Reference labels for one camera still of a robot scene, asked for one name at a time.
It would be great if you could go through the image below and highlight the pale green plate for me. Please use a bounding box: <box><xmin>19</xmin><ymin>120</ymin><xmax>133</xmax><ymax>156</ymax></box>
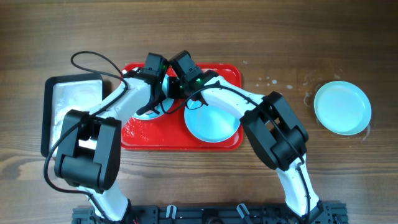
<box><xmin>313</xmin><ymin>81</ymin><xmax>372</xmax><ymax>136</ymax></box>

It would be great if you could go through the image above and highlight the black tub of soapy water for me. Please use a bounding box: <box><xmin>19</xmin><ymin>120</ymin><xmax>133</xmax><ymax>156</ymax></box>
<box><xmin>40</xmin><ymin>73</ymin><xmax>104</xmax><ymax>157</ymax></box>

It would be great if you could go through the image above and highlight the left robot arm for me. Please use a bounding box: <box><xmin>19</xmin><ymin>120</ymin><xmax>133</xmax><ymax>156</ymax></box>
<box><xmin>47</xmin><ymin>67</ymin><xmax>167</xmax><ymax>223</ymax></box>

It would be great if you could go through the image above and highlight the red plastic tray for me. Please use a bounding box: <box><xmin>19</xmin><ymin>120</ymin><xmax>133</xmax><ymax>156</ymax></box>
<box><xmin>119</xmin><ymin>62</ymin><xmax>244</xmax><ymax>152</ymax></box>

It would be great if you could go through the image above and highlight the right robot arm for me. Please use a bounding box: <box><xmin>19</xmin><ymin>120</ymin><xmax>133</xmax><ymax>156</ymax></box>
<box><xmin>169</xmin><ymin>50</ymin><xmax>320</xmax><ymax>223</ymax></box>

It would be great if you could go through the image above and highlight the blue plate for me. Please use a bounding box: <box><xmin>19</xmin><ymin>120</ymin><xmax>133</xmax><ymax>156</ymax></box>
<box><xmin>184</xmin><ymin>100</ymin><xmax>240</xmax><ymax>143</ymax></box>
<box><xmin>133</xmin><ymin>74</ymin><xmax>174</xmax><ymax>120</ymax></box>

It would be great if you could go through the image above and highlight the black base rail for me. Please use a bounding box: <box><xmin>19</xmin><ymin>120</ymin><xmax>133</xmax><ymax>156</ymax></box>
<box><xmin>71</xmin><ymin>202</ymin><xmax>349</xmax><ymax>224</ymax></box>

